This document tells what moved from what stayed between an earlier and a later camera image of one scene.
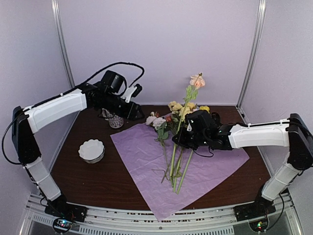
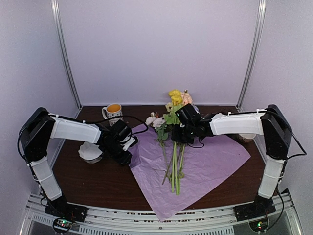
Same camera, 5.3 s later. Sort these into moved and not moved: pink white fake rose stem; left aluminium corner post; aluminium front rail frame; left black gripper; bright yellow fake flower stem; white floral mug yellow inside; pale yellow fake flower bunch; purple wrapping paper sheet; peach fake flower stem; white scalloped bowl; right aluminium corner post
Moved: left black gripper; bright yellow fake flower stem; purple wrapping paper sheet; pale yellow fake flower bunch; peach fake flower stem
Not moved: white floral mug yellow inside; left aluminium corner post; white scalloped bowl; right aluminium corner post; aluminium front rail frame; pink white fake rose stem
